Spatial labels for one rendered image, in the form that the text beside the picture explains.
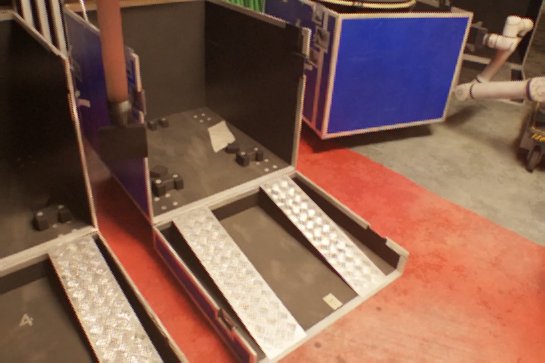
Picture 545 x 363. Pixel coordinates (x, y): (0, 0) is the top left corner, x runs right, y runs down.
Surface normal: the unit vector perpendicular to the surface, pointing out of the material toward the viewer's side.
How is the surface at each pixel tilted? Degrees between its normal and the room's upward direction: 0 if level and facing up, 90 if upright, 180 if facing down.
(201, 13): 90
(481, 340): 0
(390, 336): 0
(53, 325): 2
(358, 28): 90
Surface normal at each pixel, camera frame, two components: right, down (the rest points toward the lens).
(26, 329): 0.08, -0.85
